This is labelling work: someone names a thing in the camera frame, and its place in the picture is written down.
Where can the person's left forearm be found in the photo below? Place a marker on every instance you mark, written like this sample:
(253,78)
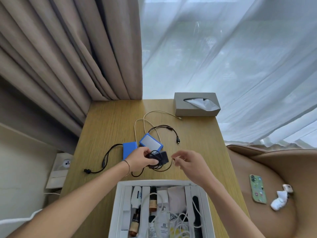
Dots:
(74,198)

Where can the small amber bottle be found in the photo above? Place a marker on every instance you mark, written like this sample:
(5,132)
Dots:
(134,224)

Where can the person's right forearm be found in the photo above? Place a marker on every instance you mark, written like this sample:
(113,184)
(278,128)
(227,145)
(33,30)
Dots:
(227,210)

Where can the white squeeze tube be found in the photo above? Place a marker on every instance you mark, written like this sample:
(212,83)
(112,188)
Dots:
(164,226)

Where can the green phone with stickers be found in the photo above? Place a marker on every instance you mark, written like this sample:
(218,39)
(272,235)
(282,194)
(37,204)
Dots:
(258,189)

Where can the white wall socket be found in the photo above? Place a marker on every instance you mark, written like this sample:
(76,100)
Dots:
(60,168)

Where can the person's right hand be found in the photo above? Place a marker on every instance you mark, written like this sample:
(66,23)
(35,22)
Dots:
(195,168)

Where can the white tube with black cap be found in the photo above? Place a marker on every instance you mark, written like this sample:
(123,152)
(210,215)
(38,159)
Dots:
(152,230)

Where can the white sheer curtain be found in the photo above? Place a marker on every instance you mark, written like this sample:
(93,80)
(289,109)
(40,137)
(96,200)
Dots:
(223,47)

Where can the person's left hand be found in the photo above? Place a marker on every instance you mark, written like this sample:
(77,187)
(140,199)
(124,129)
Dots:
(136,162)

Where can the blue box with white panel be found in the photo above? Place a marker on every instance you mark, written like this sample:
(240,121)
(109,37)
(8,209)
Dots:
(151,142)

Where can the white fabric pouch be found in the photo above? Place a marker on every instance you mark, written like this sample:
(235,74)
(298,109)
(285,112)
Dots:
(177,199)

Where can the grey tissue box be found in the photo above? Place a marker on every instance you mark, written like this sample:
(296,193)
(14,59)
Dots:
(195,112)

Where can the white handheld device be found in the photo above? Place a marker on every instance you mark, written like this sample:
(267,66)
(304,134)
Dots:
(135,197)

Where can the crumpled white cloth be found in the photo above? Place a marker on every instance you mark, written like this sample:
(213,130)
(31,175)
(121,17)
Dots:
(278,202)

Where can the beige curtain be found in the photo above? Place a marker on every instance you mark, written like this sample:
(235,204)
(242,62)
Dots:
(62,47)

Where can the tan leather armchair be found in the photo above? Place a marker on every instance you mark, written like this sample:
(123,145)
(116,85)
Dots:
(277,166)

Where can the white tissue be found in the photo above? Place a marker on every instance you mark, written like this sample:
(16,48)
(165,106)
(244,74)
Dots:
(205,104)

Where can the person's right thumb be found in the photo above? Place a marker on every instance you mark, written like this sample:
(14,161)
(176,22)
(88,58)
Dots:
(179,164)

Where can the dark brown bottle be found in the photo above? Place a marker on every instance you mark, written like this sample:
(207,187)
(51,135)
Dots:
(153,199)

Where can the person's left thumb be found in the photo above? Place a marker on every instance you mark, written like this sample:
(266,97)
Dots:
(151,162)

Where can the black power adapter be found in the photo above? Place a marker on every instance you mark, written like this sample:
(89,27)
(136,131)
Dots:
(163,157)

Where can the plain blue box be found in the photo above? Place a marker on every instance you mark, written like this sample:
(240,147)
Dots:
(129,149)

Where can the white organizer tray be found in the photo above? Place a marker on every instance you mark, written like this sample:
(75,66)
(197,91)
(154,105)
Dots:
(116,210)

